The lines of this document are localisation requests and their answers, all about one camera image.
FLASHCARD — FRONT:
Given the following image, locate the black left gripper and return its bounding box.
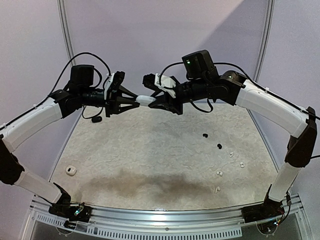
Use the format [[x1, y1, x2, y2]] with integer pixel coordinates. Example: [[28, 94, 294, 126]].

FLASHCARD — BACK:
[[80, 85, 141, 118]]

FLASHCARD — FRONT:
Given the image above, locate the white oval charging case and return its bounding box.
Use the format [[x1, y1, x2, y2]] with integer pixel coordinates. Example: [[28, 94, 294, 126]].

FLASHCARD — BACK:
[[135, 95, 156, 107]]

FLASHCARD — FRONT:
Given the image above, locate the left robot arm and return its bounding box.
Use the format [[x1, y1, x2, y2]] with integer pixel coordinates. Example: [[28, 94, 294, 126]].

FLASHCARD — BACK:
[[0, 64, 142, 222]]

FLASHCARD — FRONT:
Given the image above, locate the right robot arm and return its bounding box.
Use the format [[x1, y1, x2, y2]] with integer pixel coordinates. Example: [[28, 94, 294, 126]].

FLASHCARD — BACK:
[[142, 50, 318, 225]]

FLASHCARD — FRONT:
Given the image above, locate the black oval charging case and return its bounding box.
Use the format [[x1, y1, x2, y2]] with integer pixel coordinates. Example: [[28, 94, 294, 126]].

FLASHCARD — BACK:
[[91, 116, 103, 123]]

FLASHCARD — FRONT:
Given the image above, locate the small white charging case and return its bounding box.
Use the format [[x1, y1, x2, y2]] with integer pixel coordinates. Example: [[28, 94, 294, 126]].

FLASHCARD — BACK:
[[65, 165, 77, 176]]

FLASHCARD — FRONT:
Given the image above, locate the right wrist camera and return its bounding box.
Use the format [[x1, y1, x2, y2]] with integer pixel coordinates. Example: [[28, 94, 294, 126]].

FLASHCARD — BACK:
[[142, 73, 178, 93]]

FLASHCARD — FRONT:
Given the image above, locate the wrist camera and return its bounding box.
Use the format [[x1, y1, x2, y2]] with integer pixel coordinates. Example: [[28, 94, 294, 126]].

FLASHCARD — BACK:
[[103, 71, 125, 100], [142, 73, 178, 93]]

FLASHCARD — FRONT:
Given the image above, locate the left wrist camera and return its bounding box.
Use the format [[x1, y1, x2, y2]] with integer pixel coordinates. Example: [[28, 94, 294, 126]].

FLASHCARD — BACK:
[[103, 71, 125, 100]]

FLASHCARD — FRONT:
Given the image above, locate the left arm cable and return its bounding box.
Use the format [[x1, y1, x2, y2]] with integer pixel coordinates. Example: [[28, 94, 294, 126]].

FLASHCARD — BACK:
[[0, 51, 112, 131]]

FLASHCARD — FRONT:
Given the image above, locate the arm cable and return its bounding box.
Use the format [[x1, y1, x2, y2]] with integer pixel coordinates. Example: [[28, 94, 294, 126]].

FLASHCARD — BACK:
[[0, 51, 112, 131], [159, 61, 320, 161]]

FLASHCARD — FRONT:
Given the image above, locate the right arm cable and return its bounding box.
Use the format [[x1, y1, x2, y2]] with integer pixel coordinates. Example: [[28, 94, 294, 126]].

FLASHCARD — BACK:
[[159, 61, 320, 161]]

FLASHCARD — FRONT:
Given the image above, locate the aluminium table front rail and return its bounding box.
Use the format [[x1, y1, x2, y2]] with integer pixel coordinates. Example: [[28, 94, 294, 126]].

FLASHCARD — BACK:
[[22, 194, 313, 240]]

